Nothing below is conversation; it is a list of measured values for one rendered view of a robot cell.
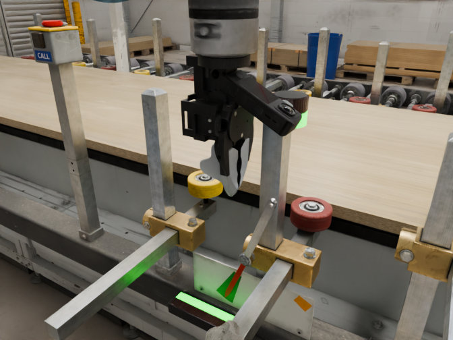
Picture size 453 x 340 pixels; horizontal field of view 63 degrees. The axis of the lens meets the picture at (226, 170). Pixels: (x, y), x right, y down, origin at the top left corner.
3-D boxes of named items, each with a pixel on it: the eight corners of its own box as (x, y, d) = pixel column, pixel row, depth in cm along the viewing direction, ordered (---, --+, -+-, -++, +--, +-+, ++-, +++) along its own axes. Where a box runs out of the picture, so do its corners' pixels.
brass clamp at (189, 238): (191, 253, 76) (189, 233, 74) (141, 234, 83) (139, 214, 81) (207, 238, 81) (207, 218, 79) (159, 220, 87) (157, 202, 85)
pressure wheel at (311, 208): (319, 269, 73) (325, 219, 68) (281, 256, 76) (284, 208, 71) (331, 247, 79) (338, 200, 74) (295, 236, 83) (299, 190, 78)
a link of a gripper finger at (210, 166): (207, 187, 61) (205, 134, 57) (238, 197, 58) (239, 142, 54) (195, 195, 58) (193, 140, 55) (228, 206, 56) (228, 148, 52)
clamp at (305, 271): (310, 289, 64) (313, 266, 62) (241, 263, 71) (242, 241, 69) (320, 270, 69) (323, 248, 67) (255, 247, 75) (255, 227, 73)
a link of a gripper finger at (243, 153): (217, 180, 63) (216, 128, 59) (248, 189, 61) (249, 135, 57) (207, 187, 61) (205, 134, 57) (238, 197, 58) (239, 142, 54)
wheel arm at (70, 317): (62, 348, 56) (56, 327, 54) (48, 338, 58) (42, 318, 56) (216, 214, 90) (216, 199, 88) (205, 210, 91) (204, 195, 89)
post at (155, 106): (171, 295, 88) (154, 91, 67) (160, 289, 89) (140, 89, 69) (180, 285, 90) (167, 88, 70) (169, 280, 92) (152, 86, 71)
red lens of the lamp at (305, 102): (300, 115, 58) (301, 101, 57) (265, 110, 61) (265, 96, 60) (313, 106, 63) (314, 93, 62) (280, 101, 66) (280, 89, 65)
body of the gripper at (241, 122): (209, 125, 61) (208, 48, 56) (257, 135, 57) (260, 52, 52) (181, 140, 55) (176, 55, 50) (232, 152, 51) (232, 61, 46)
